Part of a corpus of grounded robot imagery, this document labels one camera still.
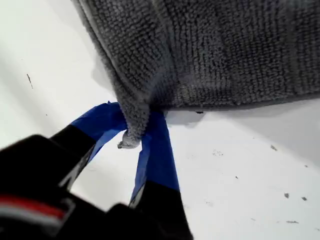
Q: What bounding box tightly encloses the grey striped square towel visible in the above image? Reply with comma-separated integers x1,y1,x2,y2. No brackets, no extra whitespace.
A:
71,0,320,150

